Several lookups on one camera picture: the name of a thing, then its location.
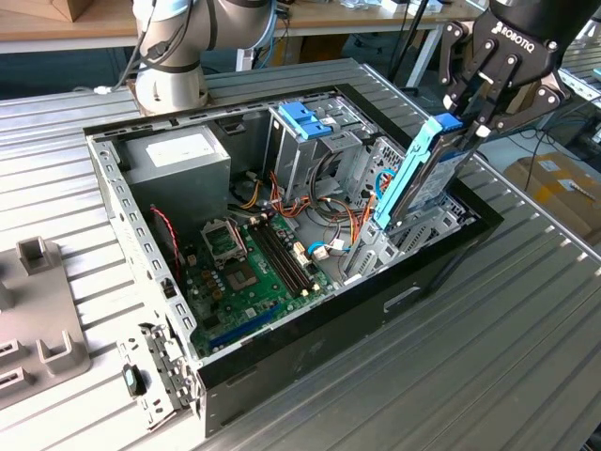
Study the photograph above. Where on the grey Dell power supply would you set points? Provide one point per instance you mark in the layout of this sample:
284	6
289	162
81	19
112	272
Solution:
183	188

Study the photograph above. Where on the blue expansion slot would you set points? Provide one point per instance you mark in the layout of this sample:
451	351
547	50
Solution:
244	326

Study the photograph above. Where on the thin metal locking lever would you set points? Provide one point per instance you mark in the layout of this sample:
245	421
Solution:
237	236

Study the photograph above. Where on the grey metal optical drive cage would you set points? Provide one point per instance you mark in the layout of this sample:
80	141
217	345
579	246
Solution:
300	160

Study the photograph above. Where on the open black PC case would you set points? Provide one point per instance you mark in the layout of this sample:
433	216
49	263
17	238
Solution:
328	347

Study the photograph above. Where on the metal slat table white frame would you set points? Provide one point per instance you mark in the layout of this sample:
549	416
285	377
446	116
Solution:
582	61

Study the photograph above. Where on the black RAM slot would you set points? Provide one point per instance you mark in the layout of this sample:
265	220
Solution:
277	260
288	255

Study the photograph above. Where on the grey metal disk bay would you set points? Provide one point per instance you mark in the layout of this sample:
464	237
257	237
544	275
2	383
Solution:
371	263

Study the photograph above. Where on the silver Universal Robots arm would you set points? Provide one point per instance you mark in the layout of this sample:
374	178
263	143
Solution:
169	61

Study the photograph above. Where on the small cardboard box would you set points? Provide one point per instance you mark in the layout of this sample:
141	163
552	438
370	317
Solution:
75	9

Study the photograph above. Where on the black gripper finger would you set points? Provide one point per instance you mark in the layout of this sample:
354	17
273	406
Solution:
544	96
451	66

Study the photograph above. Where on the blue plastic drive latch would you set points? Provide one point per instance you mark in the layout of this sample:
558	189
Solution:
300	117

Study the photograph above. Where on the black blue-rimmed case latch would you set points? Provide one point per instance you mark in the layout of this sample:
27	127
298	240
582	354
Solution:
134	380

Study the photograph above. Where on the white motherboard power connector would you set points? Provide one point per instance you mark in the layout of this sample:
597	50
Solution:
302	256

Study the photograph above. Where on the hard disk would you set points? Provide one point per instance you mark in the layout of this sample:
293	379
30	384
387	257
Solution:
405	174

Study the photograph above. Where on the green motherboard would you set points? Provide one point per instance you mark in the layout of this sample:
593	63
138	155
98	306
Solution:
253	300

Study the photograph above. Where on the large cardboard box with labels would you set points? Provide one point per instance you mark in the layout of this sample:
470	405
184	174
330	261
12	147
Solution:
554	197

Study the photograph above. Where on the grey plastic parts rack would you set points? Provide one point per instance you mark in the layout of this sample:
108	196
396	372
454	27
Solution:
42	305

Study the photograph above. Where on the brown cardboard sheet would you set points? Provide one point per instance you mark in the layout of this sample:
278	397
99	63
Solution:
519	101

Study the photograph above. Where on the wooden desk white frame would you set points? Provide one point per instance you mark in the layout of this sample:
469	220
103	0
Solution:
352	16
47	28

